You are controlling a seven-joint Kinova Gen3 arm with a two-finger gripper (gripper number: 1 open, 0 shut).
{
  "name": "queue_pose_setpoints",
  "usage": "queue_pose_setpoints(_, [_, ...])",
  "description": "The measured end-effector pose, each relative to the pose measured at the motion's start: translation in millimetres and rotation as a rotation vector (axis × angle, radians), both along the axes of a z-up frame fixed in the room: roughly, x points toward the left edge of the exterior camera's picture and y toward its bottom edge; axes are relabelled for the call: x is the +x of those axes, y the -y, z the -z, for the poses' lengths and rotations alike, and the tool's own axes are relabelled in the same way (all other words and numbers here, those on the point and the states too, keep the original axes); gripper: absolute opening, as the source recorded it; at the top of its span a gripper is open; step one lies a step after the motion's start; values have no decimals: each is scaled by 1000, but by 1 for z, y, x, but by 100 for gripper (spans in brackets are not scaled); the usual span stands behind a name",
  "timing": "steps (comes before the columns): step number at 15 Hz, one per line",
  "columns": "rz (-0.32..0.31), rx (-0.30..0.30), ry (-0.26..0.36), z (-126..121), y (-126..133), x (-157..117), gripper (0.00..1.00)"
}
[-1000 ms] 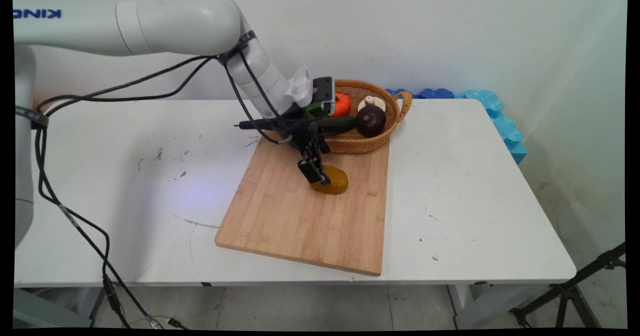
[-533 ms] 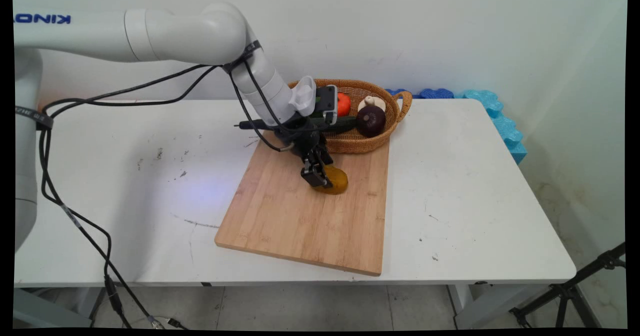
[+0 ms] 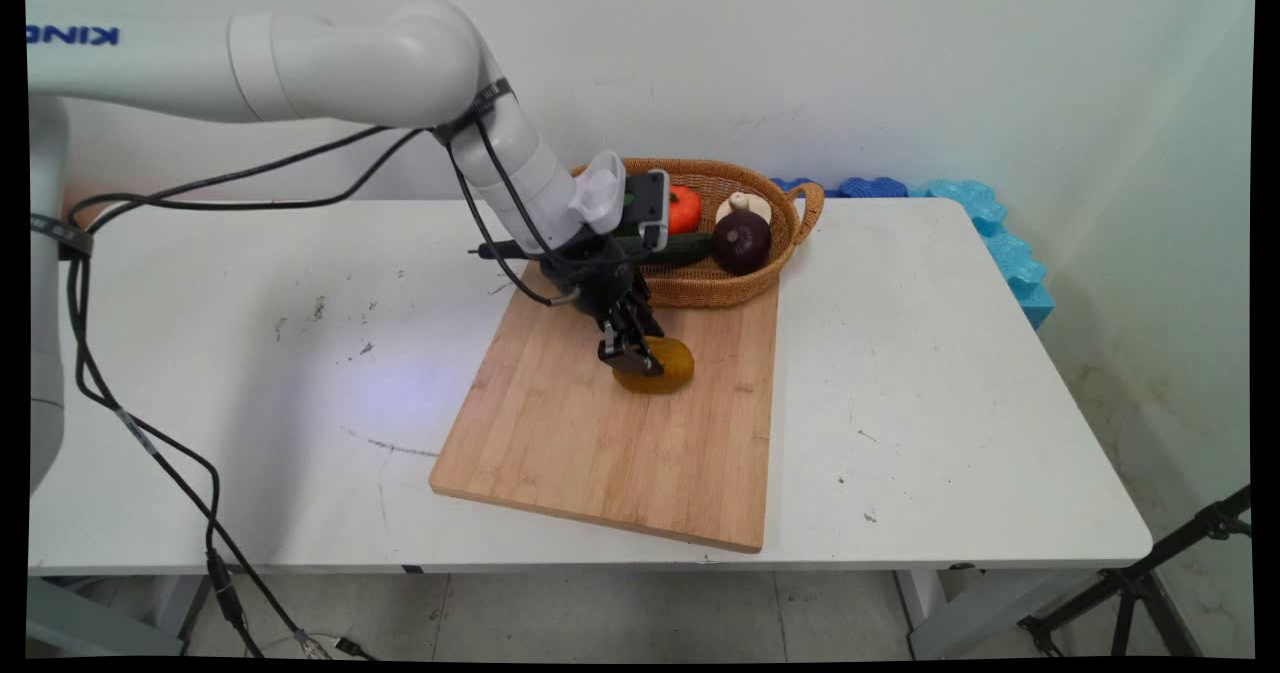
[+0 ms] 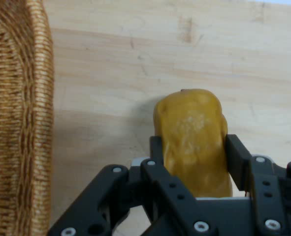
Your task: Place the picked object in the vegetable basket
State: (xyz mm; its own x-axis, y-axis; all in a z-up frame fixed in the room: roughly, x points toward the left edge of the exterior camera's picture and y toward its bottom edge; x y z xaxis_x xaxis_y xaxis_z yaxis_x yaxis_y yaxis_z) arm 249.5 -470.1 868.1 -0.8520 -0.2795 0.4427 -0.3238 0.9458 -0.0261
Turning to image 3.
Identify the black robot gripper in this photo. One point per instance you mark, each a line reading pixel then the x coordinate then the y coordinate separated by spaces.
pixel 605 278

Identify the yellow-brown potato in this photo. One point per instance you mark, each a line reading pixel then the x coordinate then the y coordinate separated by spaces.
pixel 675 371

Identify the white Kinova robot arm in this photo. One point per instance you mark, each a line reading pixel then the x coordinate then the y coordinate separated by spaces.
pixel 350 63

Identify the wooden cutting board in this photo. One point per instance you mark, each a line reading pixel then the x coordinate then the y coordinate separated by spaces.
pixel 600 453

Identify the long dark green cucumber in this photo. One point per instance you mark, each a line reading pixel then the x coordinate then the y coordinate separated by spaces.
pixel 690 248

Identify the orange tomato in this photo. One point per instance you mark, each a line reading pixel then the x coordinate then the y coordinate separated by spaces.
pixel 686 211

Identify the white garlic bulb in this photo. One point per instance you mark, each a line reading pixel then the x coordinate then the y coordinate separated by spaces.
pixel 745 205

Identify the dark blue foam mat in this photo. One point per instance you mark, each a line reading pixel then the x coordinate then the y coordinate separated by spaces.
pixel 872 187
pixel 800 185

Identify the light blue foam mat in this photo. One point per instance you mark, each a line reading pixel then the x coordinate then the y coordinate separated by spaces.
pixel 1010 253

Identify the black tripod stand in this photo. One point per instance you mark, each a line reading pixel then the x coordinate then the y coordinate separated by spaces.
pixel 1135 583

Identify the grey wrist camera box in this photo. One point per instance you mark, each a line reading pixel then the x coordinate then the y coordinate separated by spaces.
pixel 648 208

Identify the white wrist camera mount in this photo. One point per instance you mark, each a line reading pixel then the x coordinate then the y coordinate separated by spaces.
pixel 603 191

